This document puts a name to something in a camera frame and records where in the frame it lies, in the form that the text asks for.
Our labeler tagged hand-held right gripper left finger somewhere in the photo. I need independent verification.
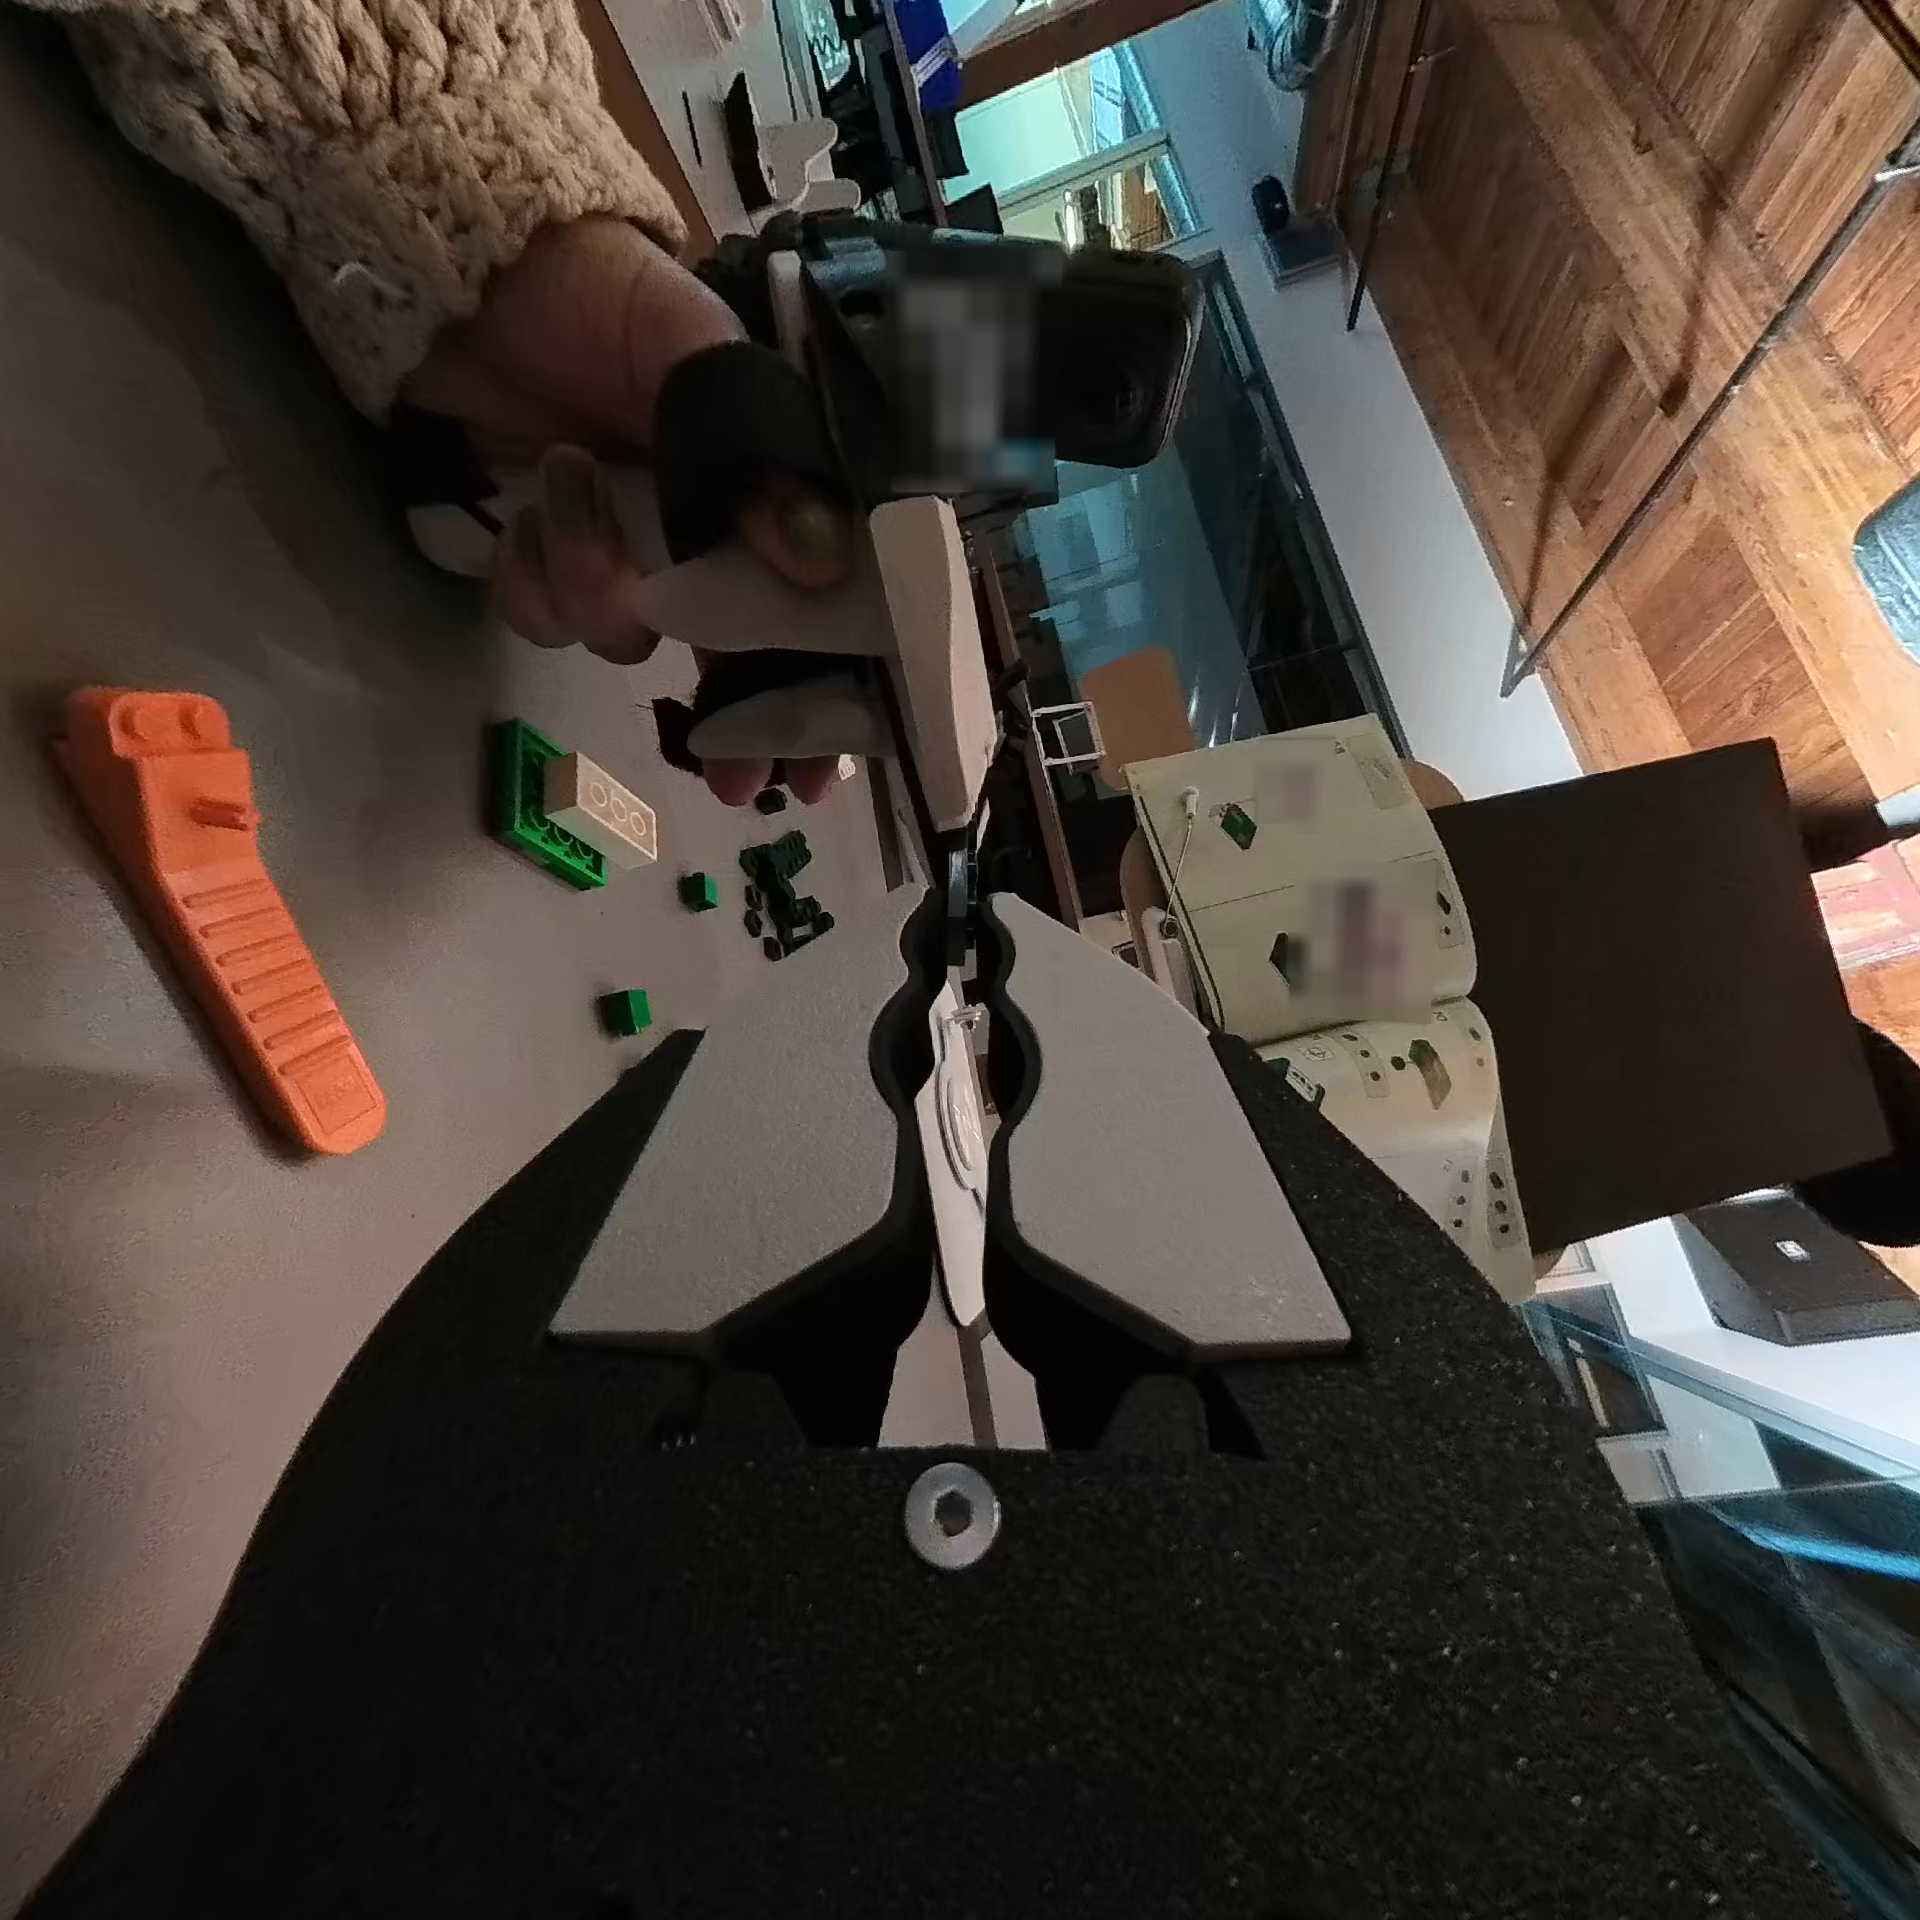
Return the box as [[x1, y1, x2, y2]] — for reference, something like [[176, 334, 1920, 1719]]
[[548, 882, 935, 1390]]

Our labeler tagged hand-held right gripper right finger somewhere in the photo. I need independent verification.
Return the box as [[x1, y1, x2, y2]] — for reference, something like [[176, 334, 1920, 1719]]
[[979, 890, 1355, 1407]]

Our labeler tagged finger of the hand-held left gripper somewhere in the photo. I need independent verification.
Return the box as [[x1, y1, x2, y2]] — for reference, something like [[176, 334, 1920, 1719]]
[[867, 490, 1003, 845]]

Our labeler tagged white lego brick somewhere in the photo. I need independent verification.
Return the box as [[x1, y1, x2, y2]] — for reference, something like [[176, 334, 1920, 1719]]
[[540, 749, 662, 872]]

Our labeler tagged bright green square lego plate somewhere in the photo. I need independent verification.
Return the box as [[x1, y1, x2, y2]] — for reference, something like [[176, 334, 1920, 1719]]
[[479, 715, 616, 895]]

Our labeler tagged open lego instruction booklet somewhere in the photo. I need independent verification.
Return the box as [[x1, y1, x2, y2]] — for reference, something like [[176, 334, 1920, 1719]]
[[1121, 717, 1539, 1297]]

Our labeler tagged person's left hand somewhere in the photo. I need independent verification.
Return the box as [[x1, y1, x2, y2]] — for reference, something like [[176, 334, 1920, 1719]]
[[397, 219, 863, 810]]

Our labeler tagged pile of dark green bricks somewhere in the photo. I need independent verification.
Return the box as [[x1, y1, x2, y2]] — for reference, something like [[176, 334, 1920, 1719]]
[[731, 783, 840, 963]]

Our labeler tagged black book stand board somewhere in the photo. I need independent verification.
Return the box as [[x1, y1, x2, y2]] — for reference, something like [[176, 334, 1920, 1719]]
[[1422, 737, 1895, 1259]]

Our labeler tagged orange brick separator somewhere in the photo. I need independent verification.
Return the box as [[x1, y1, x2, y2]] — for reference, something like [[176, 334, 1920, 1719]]
[[52, 682, 393, 1160]]

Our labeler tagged black flat box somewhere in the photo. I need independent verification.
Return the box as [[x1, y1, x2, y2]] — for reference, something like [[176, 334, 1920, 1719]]
[[1668, 1187, 1920, 1347]]

